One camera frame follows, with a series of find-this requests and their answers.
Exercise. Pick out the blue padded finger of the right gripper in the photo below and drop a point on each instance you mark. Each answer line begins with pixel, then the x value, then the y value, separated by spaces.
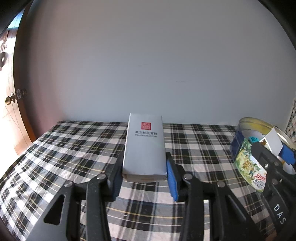
pixel 287 154

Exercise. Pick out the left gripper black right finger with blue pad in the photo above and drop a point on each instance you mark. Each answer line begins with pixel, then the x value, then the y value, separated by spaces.
pixel 178 187

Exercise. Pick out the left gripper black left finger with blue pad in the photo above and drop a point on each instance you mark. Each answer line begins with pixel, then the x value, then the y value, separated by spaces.
pixel 114 178

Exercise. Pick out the white charger plug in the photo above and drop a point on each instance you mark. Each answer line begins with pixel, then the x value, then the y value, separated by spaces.
pixel 272 142

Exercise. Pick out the white box red logo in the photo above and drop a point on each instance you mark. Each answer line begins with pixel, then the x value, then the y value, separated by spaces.
pixel 144 158

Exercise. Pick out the teal toy brick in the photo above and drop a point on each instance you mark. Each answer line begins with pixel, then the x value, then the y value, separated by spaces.
pixel 253 140

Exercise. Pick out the plaid pillow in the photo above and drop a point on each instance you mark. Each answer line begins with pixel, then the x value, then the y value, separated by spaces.
pixel 291 126

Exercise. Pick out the black white plaid cloth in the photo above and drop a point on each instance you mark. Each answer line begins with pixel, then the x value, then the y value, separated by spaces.
pixel 80 150

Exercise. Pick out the wooden door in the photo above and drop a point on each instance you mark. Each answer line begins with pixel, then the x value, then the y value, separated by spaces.
pixel 16 131

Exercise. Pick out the brass door knob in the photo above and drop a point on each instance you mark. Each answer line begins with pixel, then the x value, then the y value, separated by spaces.
pixel 20 93

